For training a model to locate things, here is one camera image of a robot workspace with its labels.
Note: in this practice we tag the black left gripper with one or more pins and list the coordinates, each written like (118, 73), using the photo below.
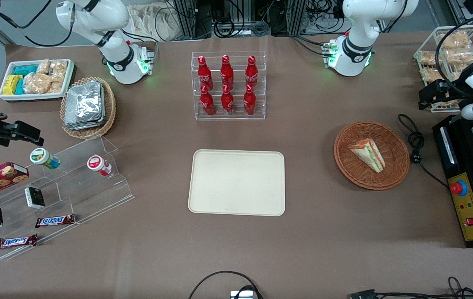
(455, 92)

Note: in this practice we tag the triangular sandwich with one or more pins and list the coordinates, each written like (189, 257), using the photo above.
(367, 154)

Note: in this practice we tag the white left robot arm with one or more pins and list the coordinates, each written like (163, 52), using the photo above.
(357, 54)

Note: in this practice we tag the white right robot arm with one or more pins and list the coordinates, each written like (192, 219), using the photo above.
(116, 62)

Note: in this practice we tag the oval light wicker basket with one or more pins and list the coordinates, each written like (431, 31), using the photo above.
(109, 112)

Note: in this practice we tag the round brown wicker basket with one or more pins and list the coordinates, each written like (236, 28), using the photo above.
(357, 174)

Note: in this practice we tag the beige plastic tray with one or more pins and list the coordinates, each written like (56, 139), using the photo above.
(236, 182)

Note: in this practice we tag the bagged pastry snack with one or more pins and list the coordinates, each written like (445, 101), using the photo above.
(461, 56)
(427, 58)
(454, 40)
(429, 75)
(459, 72)

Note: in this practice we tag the green lid yogurt cup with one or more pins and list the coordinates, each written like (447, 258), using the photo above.
(42, 157)

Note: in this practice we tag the white rectangular snack bin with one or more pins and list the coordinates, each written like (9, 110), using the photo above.
(8, 97)

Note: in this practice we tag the teal snack pack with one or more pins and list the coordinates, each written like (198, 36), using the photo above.
(20, 87)
(25, 69)

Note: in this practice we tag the clear bag of rice crackers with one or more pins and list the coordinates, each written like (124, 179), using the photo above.
(37, 84)
(43, 66)
(58, 70)
(55, 87)

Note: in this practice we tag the yellow snack pack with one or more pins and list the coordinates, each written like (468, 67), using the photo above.
(11, 84)

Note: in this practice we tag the silver foil packet stack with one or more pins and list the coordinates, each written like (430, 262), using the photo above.
(84, 106)

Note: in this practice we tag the red lid yogurt cup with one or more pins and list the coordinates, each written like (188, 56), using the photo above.
(96, 163)

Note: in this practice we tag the clear acrylic step display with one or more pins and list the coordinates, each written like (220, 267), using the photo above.
(91, 195)

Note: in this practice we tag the Snickers chocolate bar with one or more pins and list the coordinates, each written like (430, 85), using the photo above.
(55, 221)
(15, 241)

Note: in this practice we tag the red emergency stop button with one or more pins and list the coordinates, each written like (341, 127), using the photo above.
(459, 188)

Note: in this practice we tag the white cloth bag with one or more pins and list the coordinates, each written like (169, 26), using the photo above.
(153, 20)

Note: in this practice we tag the red cola bottle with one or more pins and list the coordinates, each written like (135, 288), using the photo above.
(227, 103)
(249, 102)
(207, 104)
(252, 72)
(204, 74)
(227, 72)

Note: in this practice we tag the clear acrylic bottle rack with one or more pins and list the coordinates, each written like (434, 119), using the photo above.
(236, 117)

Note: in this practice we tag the small silver device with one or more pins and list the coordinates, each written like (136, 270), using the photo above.
(241, 295)

